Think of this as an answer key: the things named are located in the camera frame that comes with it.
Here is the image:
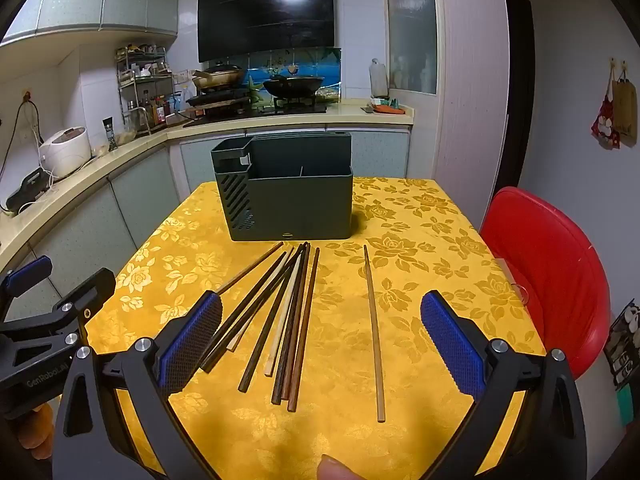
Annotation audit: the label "clear plastic jug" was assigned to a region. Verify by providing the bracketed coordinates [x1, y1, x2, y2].
[369, 58, 390, 98]

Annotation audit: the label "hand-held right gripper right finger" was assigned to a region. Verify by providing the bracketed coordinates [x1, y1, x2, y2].
[420, 290, 588, 480]

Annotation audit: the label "grey wall cabinets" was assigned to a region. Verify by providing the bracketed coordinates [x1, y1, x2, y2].
[0, 0, 181, 47]

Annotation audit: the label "yellow floral tablecloth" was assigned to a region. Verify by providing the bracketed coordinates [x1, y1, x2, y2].
[82, 176, 548, 480]

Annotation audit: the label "dark green utensil holder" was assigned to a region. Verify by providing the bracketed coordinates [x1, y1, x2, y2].
[210, 131, 355, 242]

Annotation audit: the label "golden pan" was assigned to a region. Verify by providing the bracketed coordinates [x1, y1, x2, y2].
[191, 64, 247, 90]

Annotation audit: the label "black range hood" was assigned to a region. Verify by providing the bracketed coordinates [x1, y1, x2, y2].
[196, 0, 335, 63]

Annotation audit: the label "red plastic chair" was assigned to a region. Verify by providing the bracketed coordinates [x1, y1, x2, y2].
[479, 186, 612, 381]

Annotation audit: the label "person's left hand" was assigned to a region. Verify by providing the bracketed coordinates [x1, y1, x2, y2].
[17, 402, 54, 458]

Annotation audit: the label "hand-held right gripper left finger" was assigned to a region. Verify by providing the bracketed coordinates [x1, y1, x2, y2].
[52, 290, 223, 480]

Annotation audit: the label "brown paper bag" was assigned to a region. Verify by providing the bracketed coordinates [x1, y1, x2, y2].
[611, 72, 639, 148]

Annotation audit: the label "thin light brown chopstick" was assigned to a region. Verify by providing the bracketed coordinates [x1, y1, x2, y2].
[217, 242, 284, 296]

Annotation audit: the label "beige kitchen counter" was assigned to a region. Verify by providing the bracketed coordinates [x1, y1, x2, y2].
[0, 100, 416, 261]

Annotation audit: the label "reddish brown chopstick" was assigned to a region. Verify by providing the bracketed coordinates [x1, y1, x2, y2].
[287, 247, 321, 413]

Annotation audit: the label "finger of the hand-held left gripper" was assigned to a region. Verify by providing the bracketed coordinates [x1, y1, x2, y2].
[0, 255, 53, 321]
[50, 267, 117, 335]

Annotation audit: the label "grey base cabinets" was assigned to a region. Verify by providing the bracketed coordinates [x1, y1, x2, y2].
[0, 127, 411, 321]

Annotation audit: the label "frosted glass door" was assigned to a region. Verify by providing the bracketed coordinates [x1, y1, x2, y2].
[385, 0, 441, 96]

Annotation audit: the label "gas stove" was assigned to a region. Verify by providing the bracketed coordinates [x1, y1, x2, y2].
[270, 96, 328, 114]

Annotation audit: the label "printed bag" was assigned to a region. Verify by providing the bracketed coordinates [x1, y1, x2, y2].
[602, 300, 640, 391]

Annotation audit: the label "black chopstick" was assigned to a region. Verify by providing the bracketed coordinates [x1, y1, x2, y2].
[201, 247, 302, 373]

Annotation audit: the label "person's right hand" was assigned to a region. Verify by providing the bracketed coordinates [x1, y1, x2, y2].
[320, 454, 372, 480]

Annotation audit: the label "beige chopstick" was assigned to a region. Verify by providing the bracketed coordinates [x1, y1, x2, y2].
[264, 254, 305, 377]
[226, 246, 296, 352]

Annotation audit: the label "black power cable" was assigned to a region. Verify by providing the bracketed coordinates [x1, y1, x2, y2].
[0, 100, 42, 181]

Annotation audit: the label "red hanging bag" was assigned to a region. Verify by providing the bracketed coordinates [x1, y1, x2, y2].
[591, 67, 621, 150]

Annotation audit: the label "blue sea backsplash picture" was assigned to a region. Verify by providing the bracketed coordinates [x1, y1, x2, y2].
[245, 47, 342, 101]

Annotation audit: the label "black wok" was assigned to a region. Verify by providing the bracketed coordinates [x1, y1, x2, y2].
[262, 75, 325, 101]

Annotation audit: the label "metal spice rack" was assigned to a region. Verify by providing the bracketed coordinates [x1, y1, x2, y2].
[116, 45, 176, 136]

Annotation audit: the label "dark textured chopstick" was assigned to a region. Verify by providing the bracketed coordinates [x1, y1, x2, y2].
[271, 243, 312, 406]

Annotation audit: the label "row of sauce bottles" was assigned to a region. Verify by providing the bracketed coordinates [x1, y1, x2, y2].
[139, 91, 174, 126]

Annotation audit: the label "white rice cooker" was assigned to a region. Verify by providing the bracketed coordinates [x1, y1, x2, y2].
[39, 126, 92, 179]

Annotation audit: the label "black countertop appliance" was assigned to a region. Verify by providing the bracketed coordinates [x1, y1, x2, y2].
[5, 167, 51, 213]

